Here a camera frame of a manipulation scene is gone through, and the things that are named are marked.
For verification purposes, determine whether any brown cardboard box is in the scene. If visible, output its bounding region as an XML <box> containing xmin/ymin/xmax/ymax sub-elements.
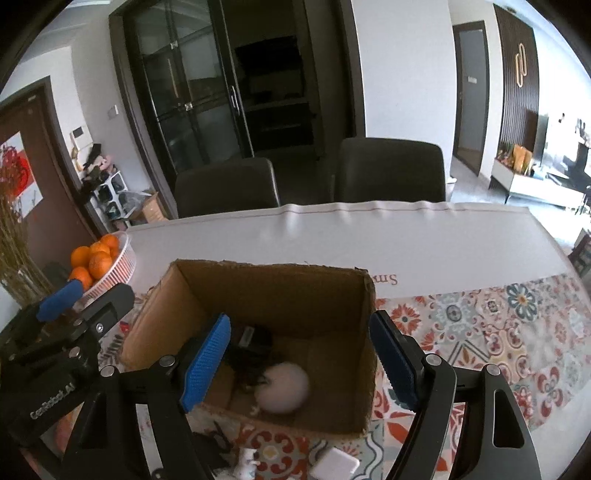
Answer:
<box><xmin>119</xmin><ymin>258</ymin><xmax>378</xmax><ymax>437</ymax></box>

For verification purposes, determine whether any black power adapter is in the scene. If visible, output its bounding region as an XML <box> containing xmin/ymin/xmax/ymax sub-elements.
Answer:
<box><xmin>226</xmin><ymin>325</ymin><xmax>278</xmax><ymax>384</ymax></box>

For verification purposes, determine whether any brown wooden door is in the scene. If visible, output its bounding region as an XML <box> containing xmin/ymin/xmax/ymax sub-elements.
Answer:
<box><xmin>0</xmin><ymin>76</ymin><xmax>109</xmax><ymax>241</ymax></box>

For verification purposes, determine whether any white shoe rack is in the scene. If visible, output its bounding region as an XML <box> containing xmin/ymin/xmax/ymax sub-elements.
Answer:
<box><xmin>83</xmin><ymin>168</ymin><xmax>134</xmax><ymax>232</ymax></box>

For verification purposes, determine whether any dried flower bunch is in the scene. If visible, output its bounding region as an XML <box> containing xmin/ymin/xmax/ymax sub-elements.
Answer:
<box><xmin>0</xmin><ymin>143</ymin><xmax>51</xmax><ymax>305</ymax></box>

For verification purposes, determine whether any white intercom panel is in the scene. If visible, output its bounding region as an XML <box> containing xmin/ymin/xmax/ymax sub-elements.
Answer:
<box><xmin>69</xmin><ymin>126</ymin><xmax>92</xmax><ymax>151</ymax></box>

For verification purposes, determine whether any dark wooden chair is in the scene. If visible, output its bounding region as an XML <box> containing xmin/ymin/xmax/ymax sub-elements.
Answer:
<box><xmin>570</xmin><ymin>228</ymin><xmax>591</xmax><ymax>282</ymax></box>

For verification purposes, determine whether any black television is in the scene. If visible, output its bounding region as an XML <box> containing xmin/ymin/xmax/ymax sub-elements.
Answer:
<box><xmin>533</xmin><ymin>113</ymin><xmax>550</xmax><ymax>155</ymax></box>

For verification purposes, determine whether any white fruit basket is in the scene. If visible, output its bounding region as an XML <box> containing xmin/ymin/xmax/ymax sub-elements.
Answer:
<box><xmin>69</xmin><ymin>231</ymin><xmax>137</xmax><ymax>301</ymax></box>

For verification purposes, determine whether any grey door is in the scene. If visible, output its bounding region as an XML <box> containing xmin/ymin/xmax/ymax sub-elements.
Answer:
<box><xmin>452</xmin><ymin>21</ymin><xmax>490</xmax><ymax>176</ymax></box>

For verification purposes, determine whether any white ball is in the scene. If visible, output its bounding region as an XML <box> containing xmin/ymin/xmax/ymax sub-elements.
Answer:
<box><xmin>253</xmin><ymin>362</ymin><xmax>309</xmax><ymax>415</ymax></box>

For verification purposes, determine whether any white wall charger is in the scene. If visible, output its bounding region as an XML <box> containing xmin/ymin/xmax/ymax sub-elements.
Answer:
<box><xmin>308</xmin><ymin>447</ymin><xmax>361</xmax><ymax>480</ymax></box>

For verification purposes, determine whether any patterned white tablecloth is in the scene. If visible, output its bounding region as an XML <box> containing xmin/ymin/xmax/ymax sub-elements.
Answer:
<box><xmin>99</xmin><ymin>200</ymin><xmax>591</xmax><ymax>480</ymax></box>

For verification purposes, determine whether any white figurine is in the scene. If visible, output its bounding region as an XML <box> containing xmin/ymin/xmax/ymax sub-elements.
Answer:
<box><xmin>233</xmin><ymin>448</ymin><xmax>259</xmax><ymax>480</ymax></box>

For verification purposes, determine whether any dark dining chair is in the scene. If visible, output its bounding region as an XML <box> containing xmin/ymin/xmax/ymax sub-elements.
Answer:
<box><xmin>174</xmin><ymin>157</ymin><xmax>281</xmax><ymax>219</ymax></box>
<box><xmin>333</xmin><ymin>137</ymin><xmax>448</xmax><ymax>204</ymax></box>

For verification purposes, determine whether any pile of shoes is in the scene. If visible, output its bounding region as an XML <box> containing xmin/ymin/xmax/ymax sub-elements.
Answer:
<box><xmin>76</xmin><ymin>143</ymin><xmax>116</xmax><ymax>185</ymax></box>

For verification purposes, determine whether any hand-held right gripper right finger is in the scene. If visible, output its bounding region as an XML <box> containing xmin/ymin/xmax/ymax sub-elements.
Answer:
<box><xmin>368</xmin><ymin>310</ymin><xmax>543</xmax><ymax>480</ymax></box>

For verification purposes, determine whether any small cardboard box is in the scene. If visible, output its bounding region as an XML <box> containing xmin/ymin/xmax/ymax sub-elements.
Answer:
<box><xmin>124</xmin><ymin>189</ymin><xmax>169</xmax><ymax>227</ymax></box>

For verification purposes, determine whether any black glass cabinet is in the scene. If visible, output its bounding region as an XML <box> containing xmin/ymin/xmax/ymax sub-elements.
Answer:
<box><xmin>108</xmin><ymin>0</ymin><xmax>368</xmax><ymax>181</ymax></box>

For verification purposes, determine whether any orange gift box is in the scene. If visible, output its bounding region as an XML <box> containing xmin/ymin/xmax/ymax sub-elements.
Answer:
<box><xmin>496</xmin><ymin>143</ymin><xmax>534</xmax><ymax>174</ymax></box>

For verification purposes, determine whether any red wall poster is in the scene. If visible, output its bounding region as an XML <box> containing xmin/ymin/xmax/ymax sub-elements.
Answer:
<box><xmin>0</xmin><ymin>130</ymin><xmax>44</xmax><ymax>217</ymax></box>

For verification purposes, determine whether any white television console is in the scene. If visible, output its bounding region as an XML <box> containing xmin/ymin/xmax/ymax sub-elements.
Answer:
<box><xmin>489</xmin><ymin>157</ymin><xmax>591</xmax><ymax>215</ymax></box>

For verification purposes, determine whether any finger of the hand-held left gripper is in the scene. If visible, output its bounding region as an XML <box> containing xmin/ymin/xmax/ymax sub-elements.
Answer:
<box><xmin>55</xmin><ymin>283</ymin><xmax>136</xmax><ymax>357</ymax></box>
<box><xmin>9</xmin><ymin>278</ymin><xmax>85</xmax><ymax>342</ymax></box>

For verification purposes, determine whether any gold wall ornament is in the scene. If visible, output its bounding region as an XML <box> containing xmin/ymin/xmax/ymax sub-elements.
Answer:
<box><xmin>514</xmin><ymin>42</ymin><xmax>531</xmax><ymax>88</ymax></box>

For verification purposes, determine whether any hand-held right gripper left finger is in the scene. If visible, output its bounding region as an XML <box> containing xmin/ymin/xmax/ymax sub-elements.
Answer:
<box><xmin>58</xmin><ymin>313</ymin><xmax>232</xmax><ymax>480</ymax></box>

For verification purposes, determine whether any dark slatted wall panel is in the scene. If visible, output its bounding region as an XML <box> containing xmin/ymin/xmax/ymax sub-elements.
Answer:
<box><xmin>492</xmin><ymin>4</ymin><xmax>541</xmax><ymax>162</ymax></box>

